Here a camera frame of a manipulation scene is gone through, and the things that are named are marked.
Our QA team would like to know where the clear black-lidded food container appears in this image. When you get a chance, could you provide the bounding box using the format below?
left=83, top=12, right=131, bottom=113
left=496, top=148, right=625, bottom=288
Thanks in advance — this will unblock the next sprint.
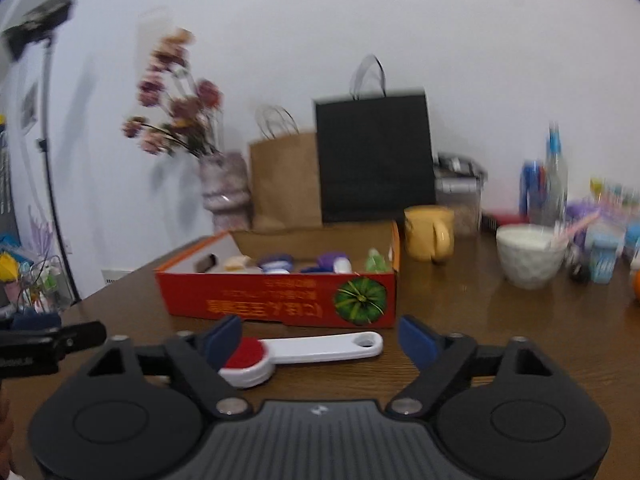
left=434, top=152, right=487, bottom=238

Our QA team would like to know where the purple ribbed bottle cap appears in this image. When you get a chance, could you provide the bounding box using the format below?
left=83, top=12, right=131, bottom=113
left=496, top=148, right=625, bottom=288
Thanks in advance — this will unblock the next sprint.
left=316, top=251, right=351, bottom=271

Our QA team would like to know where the purple plastic packet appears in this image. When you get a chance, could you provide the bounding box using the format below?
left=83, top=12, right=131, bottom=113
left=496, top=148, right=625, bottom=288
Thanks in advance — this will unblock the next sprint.
left=565, top=199, right=603, bottom=241

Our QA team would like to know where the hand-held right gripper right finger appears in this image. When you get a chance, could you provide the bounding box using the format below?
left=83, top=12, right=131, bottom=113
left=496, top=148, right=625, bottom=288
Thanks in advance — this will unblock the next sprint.
left=389, top=313, right=555, bottom=420

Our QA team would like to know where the brown paper bag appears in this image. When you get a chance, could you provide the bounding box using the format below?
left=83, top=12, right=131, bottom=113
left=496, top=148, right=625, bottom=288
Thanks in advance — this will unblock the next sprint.
left=248, top=105, right=323, bottom=233

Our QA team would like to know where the white ceramic bowl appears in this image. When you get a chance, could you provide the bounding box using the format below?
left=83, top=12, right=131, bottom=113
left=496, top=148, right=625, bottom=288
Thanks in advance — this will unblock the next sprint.
left=496, top=224, right=570, bottom=290

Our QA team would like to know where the blue drink can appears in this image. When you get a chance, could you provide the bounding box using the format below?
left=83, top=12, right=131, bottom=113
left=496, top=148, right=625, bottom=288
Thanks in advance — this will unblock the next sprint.
left=520, top=160, right=548, bottom=223

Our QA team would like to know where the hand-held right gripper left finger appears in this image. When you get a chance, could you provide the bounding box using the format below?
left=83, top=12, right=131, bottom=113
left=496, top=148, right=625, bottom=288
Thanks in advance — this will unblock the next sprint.
left=86, top=314, right=252, bottom=419

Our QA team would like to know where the clear glass bottle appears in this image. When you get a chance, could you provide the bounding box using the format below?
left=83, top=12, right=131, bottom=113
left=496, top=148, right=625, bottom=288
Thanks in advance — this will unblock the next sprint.
left=542, top=122, right=569, bottom=228

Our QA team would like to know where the black studio light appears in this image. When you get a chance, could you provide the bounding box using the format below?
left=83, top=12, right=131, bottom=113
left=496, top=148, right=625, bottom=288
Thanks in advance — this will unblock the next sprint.
left=2, top=0, right=78, bottom=61

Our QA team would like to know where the light blue small carton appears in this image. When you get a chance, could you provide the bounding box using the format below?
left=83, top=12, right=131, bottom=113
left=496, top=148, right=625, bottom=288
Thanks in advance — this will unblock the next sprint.
left=585, top=225, right=626, bottom=285

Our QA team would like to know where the small wall picture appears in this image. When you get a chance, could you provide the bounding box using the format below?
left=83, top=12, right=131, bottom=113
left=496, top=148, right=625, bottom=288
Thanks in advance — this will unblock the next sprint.
left=20, top=80, right=41, bottom=133

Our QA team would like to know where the red pumpkin-print cardboard box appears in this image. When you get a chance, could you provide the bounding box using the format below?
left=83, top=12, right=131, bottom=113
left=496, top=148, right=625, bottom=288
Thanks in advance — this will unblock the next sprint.
left=155, top=220, right=401, bottom=330

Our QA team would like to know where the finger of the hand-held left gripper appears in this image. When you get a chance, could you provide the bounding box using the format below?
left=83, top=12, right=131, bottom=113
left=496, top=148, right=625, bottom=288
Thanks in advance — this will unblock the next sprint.
left=0, top=321, right=108, bottom=356
left=10, top=311, right=63, bottom=333

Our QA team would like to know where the blue-rimmed white lid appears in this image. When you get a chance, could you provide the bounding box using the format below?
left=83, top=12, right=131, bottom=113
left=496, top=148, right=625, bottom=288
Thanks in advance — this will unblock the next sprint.
left=257, top=252, right=296, bottom=274

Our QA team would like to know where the cluttered wire rack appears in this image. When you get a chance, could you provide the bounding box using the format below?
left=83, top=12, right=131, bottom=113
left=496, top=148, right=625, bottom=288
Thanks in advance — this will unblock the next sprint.
left=0, top=247, right=76, bottom=316

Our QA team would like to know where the small green bottle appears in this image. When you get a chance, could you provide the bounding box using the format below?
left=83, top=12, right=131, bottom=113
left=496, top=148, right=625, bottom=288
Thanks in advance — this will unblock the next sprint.
left=364, top=248, right=393, bottom=275

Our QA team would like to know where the pink spoon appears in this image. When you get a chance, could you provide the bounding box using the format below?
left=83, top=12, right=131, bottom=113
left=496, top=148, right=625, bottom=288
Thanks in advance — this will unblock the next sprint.
left=550, top=212, right=601, bottom=251

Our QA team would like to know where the yellow ceramic mug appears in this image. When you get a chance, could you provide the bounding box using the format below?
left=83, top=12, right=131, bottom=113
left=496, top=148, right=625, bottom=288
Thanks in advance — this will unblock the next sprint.
left=404, top=205, right=456, bottom=262

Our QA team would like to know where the dried pink flower bouquet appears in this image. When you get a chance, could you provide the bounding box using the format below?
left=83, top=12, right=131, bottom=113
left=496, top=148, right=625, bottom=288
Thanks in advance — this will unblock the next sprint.
left=122, top=27, right=226, bottom=158

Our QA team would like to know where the pink white ceramic vase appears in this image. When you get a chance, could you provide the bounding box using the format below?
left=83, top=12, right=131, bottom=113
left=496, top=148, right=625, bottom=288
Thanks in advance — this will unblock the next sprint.
left=199, top=152, right=251, bottom=232

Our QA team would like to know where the small red box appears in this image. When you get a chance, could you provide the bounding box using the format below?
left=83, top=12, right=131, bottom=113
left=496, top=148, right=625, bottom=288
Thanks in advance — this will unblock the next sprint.
left=480, top=211, right=531, bottom=233

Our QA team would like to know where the black paper bag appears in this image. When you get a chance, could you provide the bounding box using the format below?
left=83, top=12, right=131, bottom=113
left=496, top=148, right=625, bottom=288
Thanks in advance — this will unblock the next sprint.
left=314, top=54, right=437, bottom=224

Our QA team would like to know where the black light stand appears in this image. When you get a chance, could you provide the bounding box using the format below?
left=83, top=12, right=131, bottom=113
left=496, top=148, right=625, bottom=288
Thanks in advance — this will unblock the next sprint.
left=36, top=35, right=83, bottom=306

